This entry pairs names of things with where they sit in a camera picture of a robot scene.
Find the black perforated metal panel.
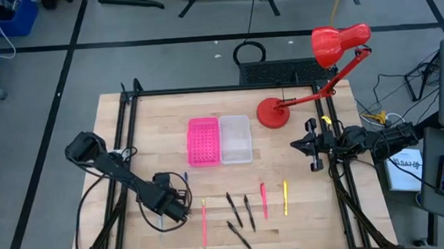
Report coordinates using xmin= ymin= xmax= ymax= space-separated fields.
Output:
xmin=237 ymin=55 xmax=339 ymax=88

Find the clear plastic supply box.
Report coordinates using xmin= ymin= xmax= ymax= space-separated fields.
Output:
xmin=217 ymin=113 xmax=254 ymax=166

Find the red desk lamp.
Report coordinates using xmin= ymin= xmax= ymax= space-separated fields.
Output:
xmin=251 ymin=22 xmax=378 ymax=131

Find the white booklet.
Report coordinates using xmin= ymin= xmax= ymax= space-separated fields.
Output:
xmin=383 ymin=146 xmax=426 ymax=195

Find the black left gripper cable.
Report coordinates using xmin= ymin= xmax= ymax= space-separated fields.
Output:
xmin=132 ymin=170 xmax=195 ymax=235

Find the black pen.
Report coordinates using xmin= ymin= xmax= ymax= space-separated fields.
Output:
xmin=227 ymin=218 xmax=254 ymax=249
xmin=243 ymin=193 xmax=257 ymax=234
xmin=225 ymin=190 xmax=244 ymax=230

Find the pink highlighter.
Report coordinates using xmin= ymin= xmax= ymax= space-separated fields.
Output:
xmin=259 ymin=181 xmax=270 ymax=220

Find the yellow cable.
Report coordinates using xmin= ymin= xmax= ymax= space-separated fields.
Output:
xmin=328 ymin=0 xmax=351 ymax=29

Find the black coiled cable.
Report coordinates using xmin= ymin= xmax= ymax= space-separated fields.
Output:
xmin=228 ymin=0 xmax=268 ymax=67

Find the yellow power plug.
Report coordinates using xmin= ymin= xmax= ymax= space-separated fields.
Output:
xmin=361 ymin=109 xmax=388 ymax=126

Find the pink pencil with yellow end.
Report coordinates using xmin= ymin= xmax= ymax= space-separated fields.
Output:
xmin=200 ymin=198 xmax=210 ymax=249

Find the black metal table frame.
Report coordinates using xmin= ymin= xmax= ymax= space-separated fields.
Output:
xmin=62 ymin=62 xmax=399 ymax=249

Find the black cable bundle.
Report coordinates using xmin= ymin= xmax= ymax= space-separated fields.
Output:
xmin=351 ymin=47 xmax=444 ymax=133

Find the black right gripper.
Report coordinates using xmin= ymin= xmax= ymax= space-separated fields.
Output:
xmin=289 ymin=116 xmax=340 ymax=174

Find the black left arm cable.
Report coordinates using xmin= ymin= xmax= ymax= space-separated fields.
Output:
xmin=70 ymin=172 xmax=113 ymax=249

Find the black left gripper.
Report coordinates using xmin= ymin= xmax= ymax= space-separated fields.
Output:
xmin=134 ymin=170 xmax=193 ymax=226

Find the black metal floor bar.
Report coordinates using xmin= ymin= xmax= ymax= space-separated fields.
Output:
xmin=97 ymin=0 xmax=165 ymax=13

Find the pink plastic box lid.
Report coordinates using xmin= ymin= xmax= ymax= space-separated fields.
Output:
xmin=185 ymin=116 xmax=223 ymax=169

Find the yellow highlighter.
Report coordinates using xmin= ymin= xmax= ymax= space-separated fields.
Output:
xmin=281 ymin=179 xmax=291 ymax=217

